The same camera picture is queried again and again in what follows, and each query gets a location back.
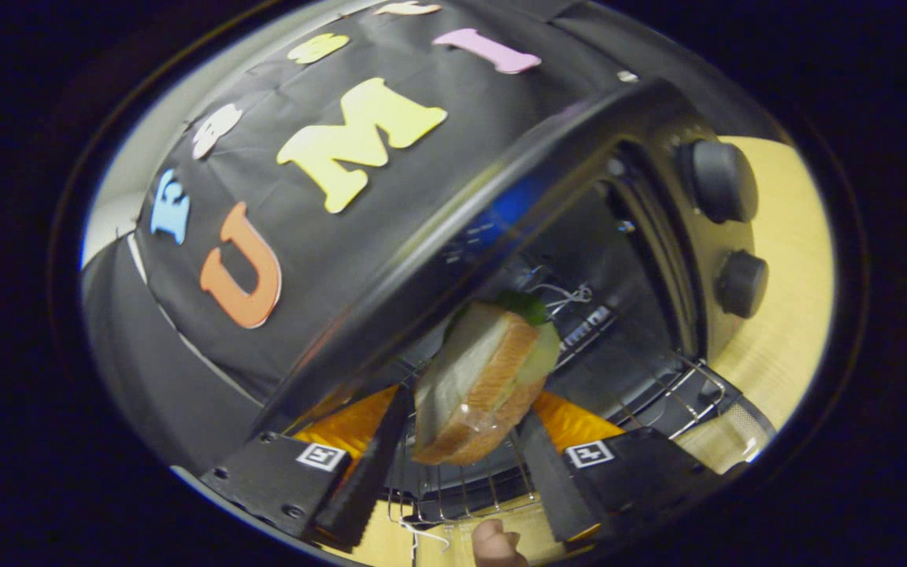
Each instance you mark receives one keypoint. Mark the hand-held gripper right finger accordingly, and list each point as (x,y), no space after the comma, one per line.
(552,488)

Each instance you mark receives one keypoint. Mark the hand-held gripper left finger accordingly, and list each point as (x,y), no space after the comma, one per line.
(367,488)

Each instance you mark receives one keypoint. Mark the toast sandwich with lettuce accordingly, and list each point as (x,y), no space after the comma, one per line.
(469,378)

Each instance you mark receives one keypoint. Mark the black toaster oven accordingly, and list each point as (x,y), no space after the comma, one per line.
(453,213)

